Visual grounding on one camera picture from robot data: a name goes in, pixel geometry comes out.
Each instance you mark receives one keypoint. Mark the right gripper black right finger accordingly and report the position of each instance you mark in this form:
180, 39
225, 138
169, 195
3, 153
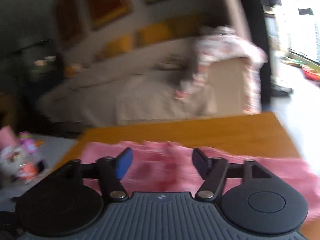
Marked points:
213, 172

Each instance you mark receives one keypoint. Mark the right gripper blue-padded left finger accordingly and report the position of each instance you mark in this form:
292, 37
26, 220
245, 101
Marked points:
111, 170

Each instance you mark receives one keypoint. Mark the beige covered sofa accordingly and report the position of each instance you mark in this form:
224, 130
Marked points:
128, 89

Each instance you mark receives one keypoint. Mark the red labelled jar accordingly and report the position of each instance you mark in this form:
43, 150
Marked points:
27, 172

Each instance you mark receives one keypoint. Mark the pink carton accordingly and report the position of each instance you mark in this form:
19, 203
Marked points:
8, 137

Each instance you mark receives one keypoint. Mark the crumpled beige cloth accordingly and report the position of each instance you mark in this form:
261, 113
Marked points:
172, 62

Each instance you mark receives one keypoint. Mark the yellow cushion left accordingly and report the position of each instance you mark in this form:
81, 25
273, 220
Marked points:
116, 47

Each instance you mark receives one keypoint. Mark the yellow cushion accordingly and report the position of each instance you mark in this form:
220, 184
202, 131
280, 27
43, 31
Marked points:
116, 47
187, 26
154, 33

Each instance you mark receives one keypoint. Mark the floral pink blanket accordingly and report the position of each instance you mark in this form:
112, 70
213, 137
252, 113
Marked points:
215, 45

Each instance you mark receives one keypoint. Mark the red plastic basin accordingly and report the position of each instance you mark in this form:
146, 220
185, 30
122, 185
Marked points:
311, 74

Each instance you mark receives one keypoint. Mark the yellow cushion middle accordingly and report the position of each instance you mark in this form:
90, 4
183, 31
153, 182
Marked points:
154, 33

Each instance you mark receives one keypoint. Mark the yellow cushion right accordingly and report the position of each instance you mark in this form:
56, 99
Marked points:
187, 26

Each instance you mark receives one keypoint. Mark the framed picture gold frame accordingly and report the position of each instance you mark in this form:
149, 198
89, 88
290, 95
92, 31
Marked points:
103, 12

